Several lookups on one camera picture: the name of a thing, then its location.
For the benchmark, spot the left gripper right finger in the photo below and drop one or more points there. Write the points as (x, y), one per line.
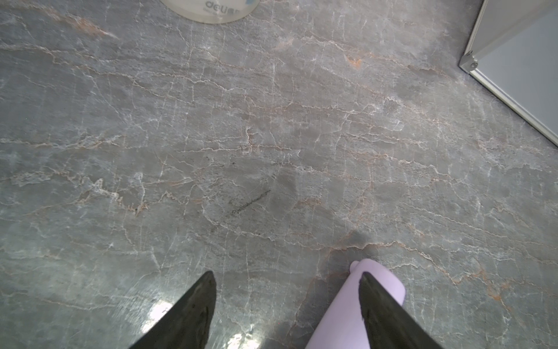
(387, 324)

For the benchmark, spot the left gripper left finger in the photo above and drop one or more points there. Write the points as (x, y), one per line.
(187, 323)

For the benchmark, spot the purple flashlight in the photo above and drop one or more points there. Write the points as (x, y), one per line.
(342, 325)

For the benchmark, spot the silver aluminium first-aid case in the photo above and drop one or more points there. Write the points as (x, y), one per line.
(512, 52)

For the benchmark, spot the clear tape roll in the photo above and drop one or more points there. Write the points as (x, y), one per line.
(212, 11)

